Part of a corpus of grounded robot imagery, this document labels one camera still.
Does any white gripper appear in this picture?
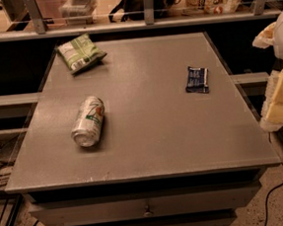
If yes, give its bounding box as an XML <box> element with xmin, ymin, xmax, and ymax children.
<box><xmin>252</xmin><ymin>11</ymin><xmax>283</xmax><ymax>132</ymax></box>

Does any blue rxbar blueberry wrapper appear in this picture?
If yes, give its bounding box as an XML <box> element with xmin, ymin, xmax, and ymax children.
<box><xmin>185</xmin><ymin>66</ymin><xmax>210</xmax><ymax>94</ymax></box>

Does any green jalapeno chip bag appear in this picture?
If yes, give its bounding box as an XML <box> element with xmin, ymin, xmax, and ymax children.
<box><xmin>56</xmin><ymin>34</ymin><xmax>106</xmax><ymax>74</ymax></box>

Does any grey metal railing shelf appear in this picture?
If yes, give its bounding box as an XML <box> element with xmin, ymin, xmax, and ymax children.
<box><xmin>0</xmin><ymin>0</ymin><xmax>283</xmax><ymax>40</ymax></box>

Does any grey drawer cabinet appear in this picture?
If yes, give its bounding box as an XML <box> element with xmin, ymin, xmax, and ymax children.
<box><xmin>7</xmin><ymin>33</ymin><xmax>279</xmax><ymax>226</ymax></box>

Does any round metal drawer knob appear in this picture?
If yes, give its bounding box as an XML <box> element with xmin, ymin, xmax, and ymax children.
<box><xmin>143</xmin><ymin>210</ymin><xmax>153</xmax><ymax>217</ymax></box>

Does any silver green soda can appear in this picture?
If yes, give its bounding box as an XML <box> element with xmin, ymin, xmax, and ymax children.
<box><xmin>71</xmin><ymin>96</ymin><xmax>105</xmax><ymax>147</ymax></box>

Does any clear plastic container stack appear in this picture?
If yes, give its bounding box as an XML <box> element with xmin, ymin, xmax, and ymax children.
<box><xmin>59</xmin><ymin>0</ymin><xmax>97</xmax><ymax>26</ymax></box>

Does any black power cable right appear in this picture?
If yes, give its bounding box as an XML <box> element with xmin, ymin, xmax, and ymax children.
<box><xmin>254</xmin><ymin>131</ymin><xmax>283</xmax><ymax>226</ymax></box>

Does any black bag behind rail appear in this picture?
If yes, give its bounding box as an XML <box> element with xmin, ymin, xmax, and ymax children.
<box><xmin>108</xmin><ymin>0</ymin><xmax>179</xmax><ymax>23</ymax></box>

